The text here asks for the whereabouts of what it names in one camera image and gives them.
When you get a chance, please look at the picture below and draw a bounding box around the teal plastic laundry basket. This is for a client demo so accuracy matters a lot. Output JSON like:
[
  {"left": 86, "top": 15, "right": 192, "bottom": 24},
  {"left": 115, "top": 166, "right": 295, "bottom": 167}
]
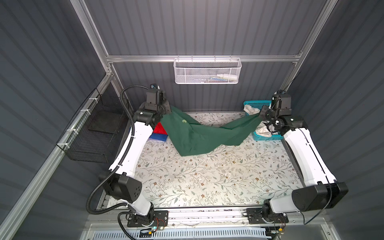
[{"left": 243, "top": 100, "right": 283, "bottom": 141}]

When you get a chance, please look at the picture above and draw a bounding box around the green t-shirt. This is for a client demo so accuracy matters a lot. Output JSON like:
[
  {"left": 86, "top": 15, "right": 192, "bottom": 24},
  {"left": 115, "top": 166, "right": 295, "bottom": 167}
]
[{"left": 161, "top": 107, "right": 262, "bottom": 157}]

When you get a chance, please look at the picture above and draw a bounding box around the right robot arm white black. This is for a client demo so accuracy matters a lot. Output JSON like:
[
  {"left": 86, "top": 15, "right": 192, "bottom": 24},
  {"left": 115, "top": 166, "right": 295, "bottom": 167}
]
[{"left": 260, "top": 90, "right": 349, "bottom": 217}]

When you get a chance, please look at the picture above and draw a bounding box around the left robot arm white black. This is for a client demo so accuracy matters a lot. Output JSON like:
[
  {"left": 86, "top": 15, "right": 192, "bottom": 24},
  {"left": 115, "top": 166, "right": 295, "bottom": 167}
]
[{"left": 101, "top": 89, "right": 172, "bottom": 216}]

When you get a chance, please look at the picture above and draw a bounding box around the red folded t-shirt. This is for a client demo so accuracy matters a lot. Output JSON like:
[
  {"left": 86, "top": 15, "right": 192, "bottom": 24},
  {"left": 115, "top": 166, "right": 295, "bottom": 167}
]
[{"left": 153, "top": 123, "right": 167, "bottom": 135}]

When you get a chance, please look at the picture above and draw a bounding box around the white t-shirt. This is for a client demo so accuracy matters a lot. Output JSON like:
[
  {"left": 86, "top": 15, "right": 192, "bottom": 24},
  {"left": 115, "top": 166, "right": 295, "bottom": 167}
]
[{"left": 244, "top": 104, "right": 277, "bottom": 138}]

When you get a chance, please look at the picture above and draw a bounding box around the blue folded t-shirt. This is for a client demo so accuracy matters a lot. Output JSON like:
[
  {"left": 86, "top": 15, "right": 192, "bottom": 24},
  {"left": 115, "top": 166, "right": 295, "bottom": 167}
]
[{"left": 149, "top": 133, "right": 168, "bottom": 142}]

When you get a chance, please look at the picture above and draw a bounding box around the white bottle in basket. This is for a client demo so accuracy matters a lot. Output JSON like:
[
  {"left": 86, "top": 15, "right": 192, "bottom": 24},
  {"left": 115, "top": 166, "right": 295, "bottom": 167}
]
[{"left": 217, "top": 74, "right": 239, "bottom": 82}]

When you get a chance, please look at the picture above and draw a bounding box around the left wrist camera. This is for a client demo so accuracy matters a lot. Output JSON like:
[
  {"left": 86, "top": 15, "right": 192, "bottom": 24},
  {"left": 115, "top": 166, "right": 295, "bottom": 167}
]
[{"left": 150, "top": 84, "right": 160, "bottom": 91}]

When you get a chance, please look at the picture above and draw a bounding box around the white wire mesh basket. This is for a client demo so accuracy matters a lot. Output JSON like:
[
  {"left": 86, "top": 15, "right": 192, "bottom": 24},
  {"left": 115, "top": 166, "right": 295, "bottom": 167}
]
[{"left": 173, "top": 57, "right": 242, "bottom": 85}]

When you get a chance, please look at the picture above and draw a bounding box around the black wire basket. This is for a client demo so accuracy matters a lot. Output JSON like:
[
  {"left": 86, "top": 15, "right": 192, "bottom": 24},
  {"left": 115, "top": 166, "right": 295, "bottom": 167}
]
[{"left": 57, "top": 91, "right": 128, "bottom": 164}]

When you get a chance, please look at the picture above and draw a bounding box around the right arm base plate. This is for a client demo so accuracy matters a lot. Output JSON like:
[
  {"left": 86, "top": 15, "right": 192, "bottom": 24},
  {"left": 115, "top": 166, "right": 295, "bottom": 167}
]
[{"left": 243, "top": 207, "right": 289, "bottom": 225}]

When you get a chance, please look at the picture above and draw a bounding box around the aluminium mounting rail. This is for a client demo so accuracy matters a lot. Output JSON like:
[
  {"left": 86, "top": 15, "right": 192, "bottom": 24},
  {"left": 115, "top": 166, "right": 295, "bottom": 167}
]
[{"left": 86, "top": 205, "right": 326, "bottom": 227}]

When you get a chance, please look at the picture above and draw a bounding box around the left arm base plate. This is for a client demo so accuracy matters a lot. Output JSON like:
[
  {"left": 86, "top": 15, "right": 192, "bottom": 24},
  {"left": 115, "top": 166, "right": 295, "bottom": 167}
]
[{"left": 126, "top": 211, "right": 169, "bottom": 228}]

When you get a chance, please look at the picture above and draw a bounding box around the white vented cable tray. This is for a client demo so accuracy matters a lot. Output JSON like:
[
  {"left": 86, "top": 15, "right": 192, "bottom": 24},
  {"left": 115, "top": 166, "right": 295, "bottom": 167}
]
[{"left": 91, "top": 227, "right": 269, "bottom": 240}]

